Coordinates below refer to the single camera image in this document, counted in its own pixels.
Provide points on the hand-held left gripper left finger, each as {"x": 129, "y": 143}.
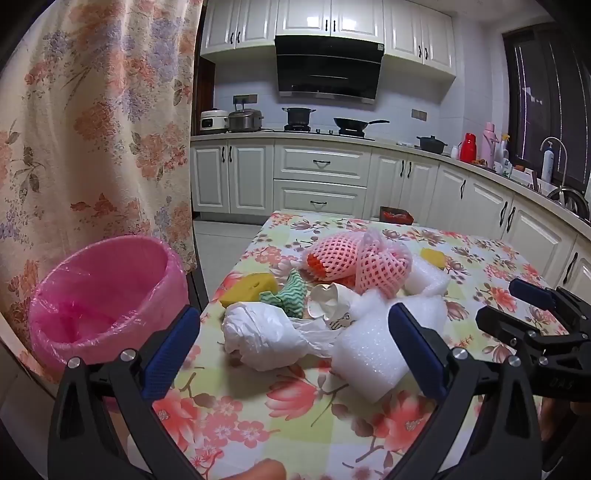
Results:
{"x": 171, "y": 350}

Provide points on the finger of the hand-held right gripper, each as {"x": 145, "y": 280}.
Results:
{"x": 531, "y": 293}
{"x": 503, "y": 325}

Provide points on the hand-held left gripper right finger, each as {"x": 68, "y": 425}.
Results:
{"x": 415, "y": 350}

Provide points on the large white foam sheet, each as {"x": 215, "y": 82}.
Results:
{"x": 369, "y": 350}

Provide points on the large yellow sponge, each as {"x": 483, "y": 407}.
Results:
{"x": 247, "y": 288}

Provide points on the pink trash bin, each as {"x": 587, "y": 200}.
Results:
{"x": 92, "y": 286}

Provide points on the green wavy cloth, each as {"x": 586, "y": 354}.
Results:
{"x": 288, "y": 295}

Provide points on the small white foam sheet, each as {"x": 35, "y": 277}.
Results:
{"x": 427, "y": 279}

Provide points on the pink foam fruit net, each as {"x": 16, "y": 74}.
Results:
{"x": 383, "y": 267}
{"x": 334, "y": 256}

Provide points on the white plastic bag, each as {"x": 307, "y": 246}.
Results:
{"x": 258, "y": 334}

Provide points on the small yellow sponge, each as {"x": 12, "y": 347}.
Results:
{"x": 434, "y": 258}

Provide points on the steel sink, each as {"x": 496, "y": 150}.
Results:
{"x": 570, "y": 198}

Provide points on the floral tablecloth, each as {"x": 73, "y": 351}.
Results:
{"x": 258, "y": 415}

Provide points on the white pump bottle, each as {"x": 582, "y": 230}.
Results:
{"x": 547, "y": 164}

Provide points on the red box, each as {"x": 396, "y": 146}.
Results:
{"x": 395, "y": 216}

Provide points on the chrome faucet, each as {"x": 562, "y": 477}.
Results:
{"x": 564, "y": 157}

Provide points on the pink thermos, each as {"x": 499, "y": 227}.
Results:
{"x": 488, "y": 143}

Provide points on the red thermos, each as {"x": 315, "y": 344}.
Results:
{"x": 468, "y": 147}

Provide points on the black casserole pot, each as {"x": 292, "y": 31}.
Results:
{"x": 431, "y": 144}

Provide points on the white lower kitchen cabinets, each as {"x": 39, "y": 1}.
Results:
{"x": 318, "y": 180}

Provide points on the white kitchen cabinets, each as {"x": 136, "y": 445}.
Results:
{"x": 318, "y": 180}
{"x": 323, "y": 18}

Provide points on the dark window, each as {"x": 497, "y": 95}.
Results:
{"x": 554, "y": 92}

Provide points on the floral curtain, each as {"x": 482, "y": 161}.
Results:
{"x": 115, "y": 138}

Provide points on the white rice cooker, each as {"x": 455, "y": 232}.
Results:
{"x": 213, "y": 121}

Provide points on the black wok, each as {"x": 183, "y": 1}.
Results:
{"x": 353, "y": 123}

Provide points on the gas stove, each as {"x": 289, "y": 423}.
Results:
{"x": 323, "y": 132}

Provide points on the steel pressure cooker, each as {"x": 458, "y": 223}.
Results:
{"x": 245, "y": 121}

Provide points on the black stock pot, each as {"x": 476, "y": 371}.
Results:
{"x": 299, "y": 116}

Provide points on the black range hood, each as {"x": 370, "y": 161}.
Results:
{"x": 328, "y": 64}

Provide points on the white upper kitchen cabinets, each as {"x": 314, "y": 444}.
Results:
{"x": 323, "y": 18}

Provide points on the wall outlet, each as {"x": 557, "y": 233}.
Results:
{"x": 418, "y": 115}

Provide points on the wall outlet strip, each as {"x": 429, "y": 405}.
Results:
{"x": 244, "y": 99}

